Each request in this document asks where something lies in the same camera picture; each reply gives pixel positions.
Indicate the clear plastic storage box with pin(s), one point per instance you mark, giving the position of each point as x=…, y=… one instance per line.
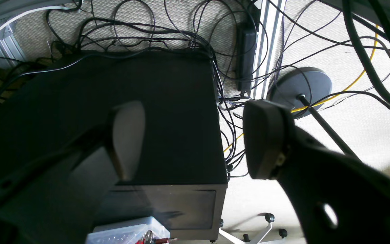
x=145, y=230

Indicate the black stand pole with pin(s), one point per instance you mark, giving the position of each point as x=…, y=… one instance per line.
x=330, y=131

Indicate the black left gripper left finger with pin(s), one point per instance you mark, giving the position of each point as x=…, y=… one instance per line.
x=54, y=199

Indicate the black round stand base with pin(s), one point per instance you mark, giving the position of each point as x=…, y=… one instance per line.
x=311, y=82

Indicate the black power adapter brick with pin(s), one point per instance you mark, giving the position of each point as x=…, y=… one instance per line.
x=246, y=46

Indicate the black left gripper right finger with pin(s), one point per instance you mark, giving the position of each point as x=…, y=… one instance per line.
x=337, y=198

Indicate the aluminium frame rail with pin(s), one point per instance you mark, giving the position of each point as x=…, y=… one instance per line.
x=268, y=37

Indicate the white office chair base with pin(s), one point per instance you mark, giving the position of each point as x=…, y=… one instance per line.
x=267, y=235

